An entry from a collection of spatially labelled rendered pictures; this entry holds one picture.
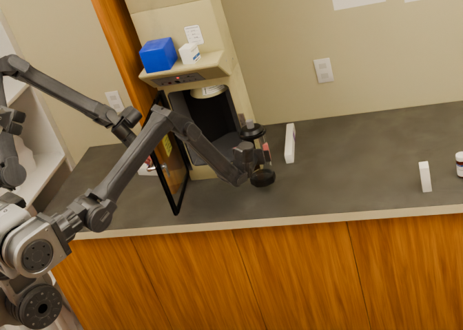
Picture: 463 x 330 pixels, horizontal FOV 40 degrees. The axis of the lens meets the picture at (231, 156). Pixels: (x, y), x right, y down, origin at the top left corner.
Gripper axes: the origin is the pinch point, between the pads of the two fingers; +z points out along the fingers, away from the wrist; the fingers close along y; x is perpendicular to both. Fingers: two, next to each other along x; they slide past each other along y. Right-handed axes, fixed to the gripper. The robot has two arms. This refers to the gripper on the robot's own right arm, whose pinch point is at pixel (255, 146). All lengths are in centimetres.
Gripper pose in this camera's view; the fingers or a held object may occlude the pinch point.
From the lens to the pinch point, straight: 245.0
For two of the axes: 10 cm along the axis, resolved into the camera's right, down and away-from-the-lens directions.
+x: 2.3, 8.7, 4.4
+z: 2.3, -4.9, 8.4
